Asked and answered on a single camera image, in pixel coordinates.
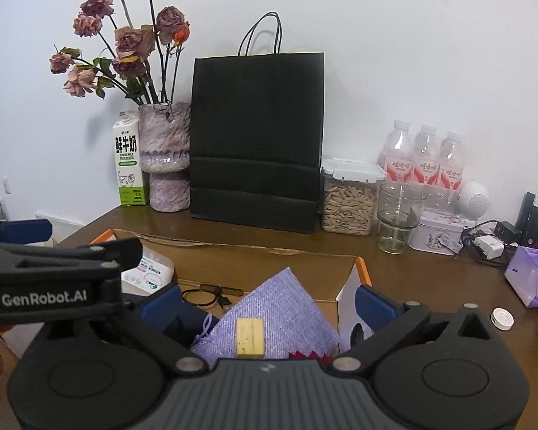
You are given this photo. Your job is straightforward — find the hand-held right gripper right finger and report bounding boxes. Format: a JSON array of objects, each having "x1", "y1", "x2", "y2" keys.
[{"x1": 332, "y1": 284, "x2": 491, "y2": 373}]

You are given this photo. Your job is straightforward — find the red zigzag cloth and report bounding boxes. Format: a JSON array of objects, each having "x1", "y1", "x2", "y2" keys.
[{"x1": 289, "y1": 350, "x2": 332, "y2": 361}]

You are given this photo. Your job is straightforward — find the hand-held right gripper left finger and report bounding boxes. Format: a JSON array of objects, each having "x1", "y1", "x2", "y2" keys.
[{"x1": 47, "y1": 283, "x2": 207, "y2": 376}]

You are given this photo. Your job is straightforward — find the wooden desktop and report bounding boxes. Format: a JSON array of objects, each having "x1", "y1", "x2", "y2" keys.
[{"x1": 54, "y1": 204, "x2": 538, "y2": 430}]

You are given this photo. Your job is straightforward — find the purple tissue pack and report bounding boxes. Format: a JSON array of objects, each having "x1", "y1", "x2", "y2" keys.
[{"x1": 504, "y1": 245, "x2": 538, "y2": 309}]

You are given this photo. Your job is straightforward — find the purple ceramic vase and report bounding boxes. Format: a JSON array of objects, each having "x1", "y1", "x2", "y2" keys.
[{"x1": 137, "y1": 101, "x2": 193, "y2": 212}]

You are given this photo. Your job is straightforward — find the pale printed tin box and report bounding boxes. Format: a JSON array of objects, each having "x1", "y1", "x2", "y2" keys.
[{"x1": 408, "y1": 210, "x2": 464, "y2": 256}]

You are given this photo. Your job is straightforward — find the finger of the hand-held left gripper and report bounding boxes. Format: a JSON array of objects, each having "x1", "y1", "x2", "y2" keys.
[
  {"x1": 0, "y1": 219, "x2": 53, "y2": 245},
  {"x1": 0, "y1": 236, "x2": 143, "y2": 286}
]

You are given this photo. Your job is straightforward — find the clear container of seeds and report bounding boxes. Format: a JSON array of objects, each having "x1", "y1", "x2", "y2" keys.
[{"x1": 320, "y1": 158, "x2": 386, "y2": 237}]

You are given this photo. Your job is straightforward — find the dried rose bouquet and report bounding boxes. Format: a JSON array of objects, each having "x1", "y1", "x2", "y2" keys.
[{"x1": 49, "y1": 0, "x2": 191, "y2": 106}]

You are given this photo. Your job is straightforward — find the water bottle red label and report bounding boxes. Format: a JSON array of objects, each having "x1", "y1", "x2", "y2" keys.
[
  {"x1": 377, "y1": 119, "x2": 415, "y2": 184},
  {"x1": 411, "y1": 124, "x2": 442, "y2": 186},
  {"x1": 438, "y1": 131, "x2": 467, "y2": 191}
]

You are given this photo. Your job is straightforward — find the black paper bag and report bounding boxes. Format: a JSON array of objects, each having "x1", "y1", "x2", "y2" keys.
[{"x1": 189, "y1": 11, "x2": 327, "y2": 234}]

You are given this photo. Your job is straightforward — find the black power adapter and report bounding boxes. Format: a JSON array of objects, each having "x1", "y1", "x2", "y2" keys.
[{"x1": 493, "y1": 221, "x2": 521, "y2": 238}]

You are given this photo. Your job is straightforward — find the purple woven pouch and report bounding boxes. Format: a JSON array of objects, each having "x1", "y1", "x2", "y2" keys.
[{"x1": 190, "y1": 266, "x2": 339, "y2": 361}]

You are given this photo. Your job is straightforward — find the white wet wipes pack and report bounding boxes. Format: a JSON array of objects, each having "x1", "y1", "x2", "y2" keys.
[{"x1": 121, "y1": 246, "x2": 176, "y2": 296}]

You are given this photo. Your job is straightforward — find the white charger plug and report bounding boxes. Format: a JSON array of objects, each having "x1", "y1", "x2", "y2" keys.
[{"x1": 473, "y1": 234, "x2": 505, "y2": 261}]

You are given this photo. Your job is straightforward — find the white charger with cables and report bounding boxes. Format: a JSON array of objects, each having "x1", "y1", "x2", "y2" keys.
[{"x1": 461, "y1": 219, "x2": 525, "y2": 269}]

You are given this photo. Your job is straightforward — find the white round speaker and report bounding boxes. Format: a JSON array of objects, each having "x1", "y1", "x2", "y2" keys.
[{"x1": 455, "y1": 181, "x2": 491, "y2": 220}]

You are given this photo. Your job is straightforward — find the thin black cable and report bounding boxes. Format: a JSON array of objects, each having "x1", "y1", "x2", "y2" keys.
[{"x1": 181, "y1": 290, "x2": 231, "y2": 310}]

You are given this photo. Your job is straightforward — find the cardboard box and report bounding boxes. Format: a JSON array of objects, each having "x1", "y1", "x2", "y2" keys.
[{"x1": 90, "y1": 228, "x2": 373, "y2": 359}]

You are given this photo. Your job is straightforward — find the yellow wooden block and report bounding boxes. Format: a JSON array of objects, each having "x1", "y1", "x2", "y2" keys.
[{"x1": 235, "y1": 318, "x2": 266, "y2": 359}]

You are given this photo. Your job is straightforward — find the small white round disc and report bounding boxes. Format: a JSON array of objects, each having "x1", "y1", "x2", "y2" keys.
[{"x1": 490, "y1": 307, "x2": 515, "y2": 332}]

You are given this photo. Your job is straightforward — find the white green milk carton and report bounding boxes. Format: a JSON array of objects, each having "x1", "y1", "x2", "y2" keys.
[{"x1": 112, "y1": 110, "x2": 151, "y2": 207}]

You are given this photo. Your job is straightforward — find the clear glass cup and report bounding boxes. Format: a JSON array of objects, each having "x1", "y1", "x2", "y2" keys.
[{"x1": 376, "y1": 182, "x2": 426, "y2": 254}]

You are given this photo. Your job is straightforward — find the black upright device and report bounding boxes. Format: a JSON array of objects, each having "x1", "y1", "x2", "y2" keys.
[{"x1": 518, "y1": 192, "x2": 538, "y2": 245}]

